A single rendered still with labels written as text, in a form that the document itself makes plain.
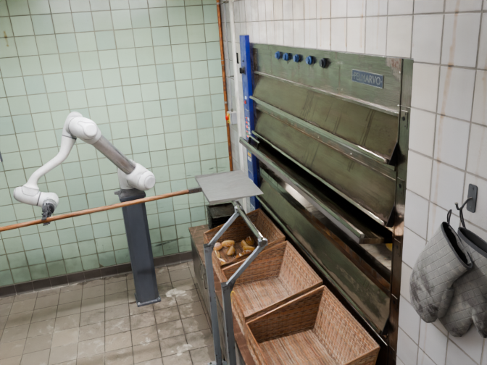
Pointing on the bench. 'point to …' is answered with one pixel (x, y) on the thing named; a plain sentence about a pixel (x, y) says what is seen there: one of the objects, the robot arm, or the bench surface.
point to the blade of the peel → (227, 186)
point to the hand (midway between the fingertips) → (45, 219)
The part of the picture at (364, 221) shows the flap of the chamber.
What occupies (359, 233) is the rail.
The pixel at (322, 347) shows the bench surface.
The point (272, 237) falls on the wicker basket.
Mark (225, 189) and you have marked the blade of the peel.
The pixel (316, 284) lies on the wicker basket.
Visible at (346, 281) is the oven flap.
